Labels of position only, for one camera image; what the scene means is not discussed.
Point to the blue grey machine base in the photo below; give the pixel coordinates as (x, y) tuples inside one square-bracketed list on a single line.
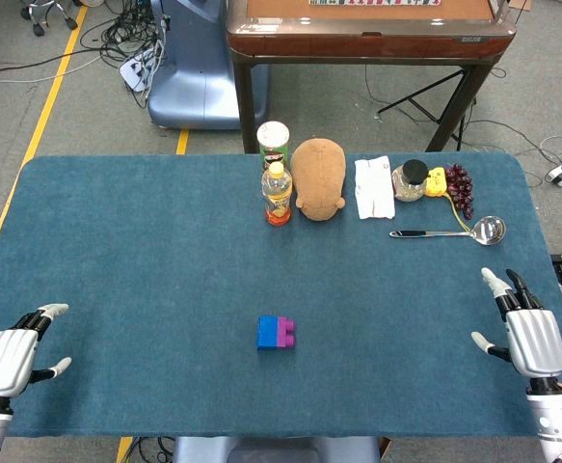
[(198, 82)]

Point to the purple grape bunch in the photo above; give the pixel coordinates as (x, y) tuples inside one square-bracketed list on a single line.
[(460, 185)]

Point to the glass jar black lid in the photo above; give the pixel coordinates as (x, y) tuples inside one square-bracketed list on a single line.
[(409, 185)]

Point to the grey blue robot torso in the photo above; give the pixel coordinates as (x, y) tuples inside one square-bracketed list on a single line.
[(271, 451)]

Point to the blue felt table cover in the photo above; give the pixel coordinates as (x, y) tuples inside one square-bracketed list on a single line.
[(165, 270)]

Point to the purple toy brick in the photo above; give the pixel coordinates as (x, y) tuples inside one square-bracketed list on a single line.
[(285, 340)]

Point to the brown plush toy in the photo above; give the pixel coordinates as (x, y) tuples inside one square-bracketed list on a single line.
[(319, 178)]

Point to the blue toy brick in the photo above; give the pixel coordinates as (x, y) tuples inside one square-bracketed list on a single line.
[(267, 333)]

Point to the yellow drink bottle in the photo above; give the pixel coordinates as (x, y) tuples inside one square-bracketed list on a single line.
[(276, 198)]

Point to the brown cardboard box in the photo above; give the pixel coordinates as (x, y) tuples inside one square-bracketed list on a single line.
[(521, 4)]

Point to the row of mahjong tiles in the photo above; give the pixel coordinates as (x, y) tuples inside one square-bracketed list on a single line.
[(372, 2)]

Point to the office chair wheel base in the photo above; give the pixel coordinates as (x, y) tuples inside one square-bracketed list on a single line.
[(37, 26)]

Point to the brown mahjong table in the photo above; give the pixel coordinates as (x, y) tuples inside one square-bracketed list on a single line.
[(357, 43)]

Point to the green chips can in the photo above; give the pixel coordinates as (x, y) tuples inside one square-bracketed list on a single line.
[(273, 140)]

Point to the white power strip with plugs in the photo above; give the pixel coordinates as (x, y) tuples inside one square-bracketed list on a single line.
[(133, 72)]

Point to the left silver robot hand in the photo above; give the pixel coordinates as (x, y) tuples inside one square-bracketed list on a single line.
[(6, 357)]

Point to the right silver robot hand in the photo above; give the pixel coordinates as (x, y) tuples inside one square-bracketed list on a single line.
[(536, 342)]

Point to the white tissue packet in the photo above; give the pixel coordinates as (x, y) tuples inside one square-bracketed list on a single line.
[(374, 190)]

